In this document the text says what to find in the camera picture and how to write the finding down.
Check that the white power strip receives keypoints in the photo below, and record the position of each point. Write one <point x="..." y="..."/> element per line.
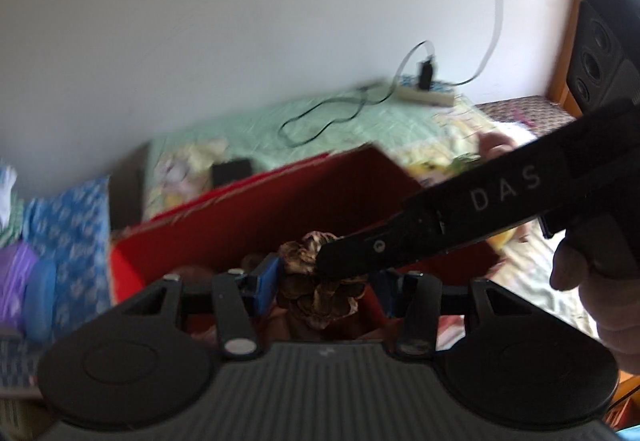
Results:
<point x="425" y="96"/>

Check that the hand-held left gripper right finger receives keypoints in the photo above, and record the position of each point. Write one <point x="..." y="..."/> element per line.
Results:
<point x="384" y="293"/>

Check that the red cardboard box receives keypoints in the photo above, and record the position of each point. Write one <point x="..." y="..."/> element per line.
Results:
<point x="310" y="201"/>

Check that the pink plush toy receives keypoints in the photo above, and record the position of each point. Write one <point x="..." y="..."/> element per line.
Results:
<point x="495" y="144"/>

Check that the person's right hand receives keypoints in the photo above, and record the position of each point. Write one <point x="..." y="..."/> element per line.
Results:
<point x="617" y="316"/>

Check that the wooden frame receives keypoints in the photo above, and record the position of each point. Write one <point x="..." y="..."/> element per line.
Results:
<point x="570" y="21"/>

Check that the black charger plug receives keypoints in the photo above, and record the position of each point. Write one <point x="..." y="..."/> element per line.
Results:
<point x="426" y="71"/>

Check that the brown pine cone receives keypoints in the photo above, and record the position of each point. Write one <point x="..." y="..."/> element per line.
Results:
<point x="310" y="301"/>

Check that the blue floral pillow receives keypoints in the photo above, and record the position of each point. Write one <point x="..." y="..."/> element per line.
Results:
<point x="75" y="231"/>

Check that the white green cloth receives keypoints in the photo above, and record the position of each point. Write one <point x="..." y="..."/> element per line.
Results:
<point x="9" y="201"/>

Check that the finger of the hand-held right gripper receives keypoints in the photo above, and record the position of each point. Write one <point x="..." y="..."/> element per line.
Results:
<point x="365" y="251"/>

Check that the brown woven mat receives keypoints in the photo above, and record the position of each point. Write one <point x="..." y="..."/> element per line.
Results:
<point x="525" y="111"/>

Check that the black rectangular object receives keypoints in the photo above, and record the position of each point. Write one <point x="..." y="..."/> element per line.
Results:
<point x="231" y="173"/>

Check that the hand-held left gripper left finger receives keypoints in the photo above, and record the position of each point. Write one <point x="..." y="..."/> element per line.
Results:
<point x="265" y="283"/>

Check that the purple cloth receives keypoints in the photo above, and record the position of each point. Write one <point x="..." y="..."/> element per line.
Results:
<point x="15" y="281"/>

